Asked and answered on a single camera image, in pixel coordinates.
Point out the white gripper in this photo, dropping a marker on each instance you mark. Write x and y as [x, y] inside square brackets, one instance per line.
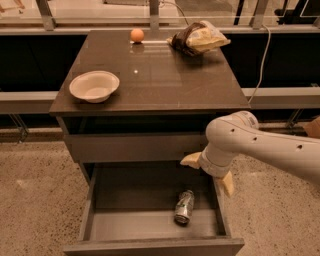
[210, 164]

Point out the green 7up can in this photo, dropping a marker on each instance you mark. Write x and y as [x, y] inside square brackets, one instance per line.
[184, 207]

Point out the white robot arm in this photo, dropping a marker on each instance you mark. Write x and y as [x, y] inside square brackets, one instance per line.
[239, 133]

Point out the dark grey drawer cabinet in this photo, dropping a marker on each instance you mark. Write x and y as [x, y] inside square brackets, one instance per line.
[161, 90]

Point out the open grey middle drawer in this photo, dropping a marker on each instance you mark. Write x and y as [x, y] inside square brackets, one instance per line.
[130, 211]

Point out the closed grey top drawer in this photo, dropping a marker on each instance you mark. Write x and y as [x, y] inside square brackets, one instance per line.
[140, 147]

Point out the yellow brown chip bag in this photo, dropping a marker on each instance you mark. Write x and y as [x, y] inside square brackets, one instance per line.
[198, 38]

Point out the white paper bowl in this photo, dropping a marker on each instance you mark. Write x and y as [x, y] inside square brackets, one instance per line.
[94, 86]

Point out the orange fruit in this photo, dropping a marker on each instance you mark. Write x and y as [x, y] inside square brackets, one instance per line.
[137, 35]

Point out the metal window railing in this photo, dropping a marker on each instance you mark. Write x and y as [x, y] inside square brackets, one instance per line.
[230, 16]

